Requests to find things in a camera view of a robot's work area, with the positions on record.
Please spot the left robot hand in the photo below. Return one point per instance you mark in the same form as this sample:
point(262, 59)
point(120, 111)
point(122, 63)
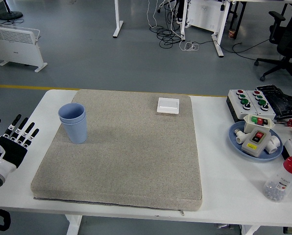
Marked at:
point(11, 151)

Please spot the blue ribbed cup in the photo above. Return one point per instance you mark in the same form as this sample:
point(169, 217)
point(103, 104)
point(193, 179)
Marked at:
point(76, 132)
point(71, 110)

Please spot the white table leg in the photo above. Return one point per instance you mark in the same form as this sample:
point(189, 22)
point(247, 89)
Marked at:
point(250, 231)
point(73, 225)

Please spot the white panel heater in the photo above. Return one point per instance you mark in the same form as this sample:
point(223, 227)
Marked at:
point(204, 14)
point(13, 46)

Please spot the grey-brown mat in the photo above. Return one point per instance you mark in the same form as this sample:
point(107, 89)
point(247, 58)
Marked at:
point(136, 159)

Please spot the black fan stand base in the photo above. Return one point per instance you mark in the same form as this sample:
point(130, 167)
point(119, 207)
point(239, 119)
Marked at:
point(11, 16)

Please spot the white desk leg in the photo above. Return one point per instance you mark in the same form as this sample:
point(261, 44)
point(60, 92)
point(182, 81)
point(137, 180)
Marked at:
point(117, 24)
point(183, 29)
point(219, 49)

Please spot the blue plate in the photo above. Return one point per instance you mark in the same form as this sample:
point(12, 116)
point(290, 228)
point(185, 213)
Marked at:
point(233, 144)

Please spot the white pipe fitting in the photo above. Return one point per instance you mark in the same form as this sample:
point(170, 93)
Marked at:
point(273, 144)
point(240, 139)

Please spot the grey four-button control box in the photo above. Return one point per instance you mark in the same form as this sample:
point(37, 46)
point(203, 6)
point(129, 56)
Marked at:
point(236, 107)
point(269, 113)

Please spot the small can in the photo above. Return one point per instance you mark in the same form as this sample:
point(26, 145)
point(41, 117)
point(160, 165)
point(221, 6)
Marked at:
point(232, 33)

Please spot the clear bottle with red cap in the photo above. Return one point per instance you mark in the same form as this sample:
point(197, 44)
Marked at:
point(280, 183)

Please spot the black foot pedal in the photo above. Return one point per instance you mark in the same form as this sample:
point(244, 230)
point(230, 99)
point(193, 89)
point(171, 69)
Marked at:
point(280, 100)

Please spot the black office chair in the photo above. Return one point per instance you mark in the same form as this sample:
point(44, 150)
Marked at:
point(288, 41)

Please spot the white wall switch panel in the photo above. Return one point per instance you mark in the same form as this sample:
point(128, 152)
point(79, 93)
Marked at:
point(168, 105)

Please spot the white green-red button switch box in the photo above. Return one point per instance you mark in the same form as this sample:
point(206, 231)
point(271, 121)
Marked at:
point(249, 126)

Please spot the grey red-black push-button switch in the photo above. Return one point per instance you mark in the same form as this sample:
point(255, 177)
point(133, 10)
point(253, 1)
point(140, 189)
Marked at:
point(252, 147)

